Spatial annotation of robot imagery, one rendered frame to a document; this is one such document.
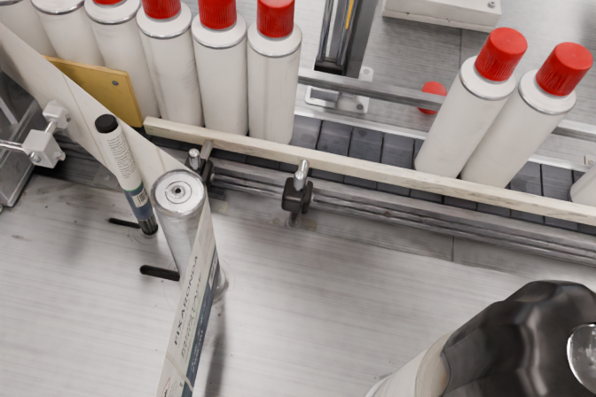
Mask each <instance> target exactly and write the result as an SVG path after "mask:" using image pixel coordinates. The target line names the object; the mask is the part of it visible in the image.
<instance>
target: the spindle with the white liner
mask: <svg viewBox="0 0 596 397"><path fill-rule="evenodd" d="M365 397H596V293H595V292H593V291H592V290H591V289H589V288H588V287H587V286H585V285H584V284H580V283H578V282H573V281H567V280H552V279H547V280H537V281H533V282H529V283H527V284H525V285H524V286H523V287H522V288H520V289H519V290H518V291H516V292H514V293H513V294H512V295H510V296H509V297H508V298H506V299H505V300H501V301H496V302H493V303H491V304H489V305H488V306H487V307H486V308H485V309H483V310H482V311H481V312H480V313H478V314H477V315H475V316H474V317H473V318H471V319H470V320H469V321H467V322H466V323H464V324H463V325H462V326H460V327H459V328H458V329H456V330H455V331H450V332H448V333H446V334H444V335H443V336H442V337H440V338H439V339H438V340H437V341H436V342H435V343H434V344H433V345H432V346H430V347H428V348H427V349H425V350H424V351H422V352H421V353H420V354H419V355H417V356H416V357H415V358H414V359H413V360H411V361H410V362H408V363H407V364H405V365H404V366H403V367H402V368H401V369H400V370H398V371H397V372H395V373H393V374H391V375H389V376H388V377H386V378H384V379H382V380H381V381H380V382H378V383H377V384H376V385H375V386H374V387H373V388H372V389H371V390H370V391H369V392H368V394H367V395H366V396H365Z"/></svg>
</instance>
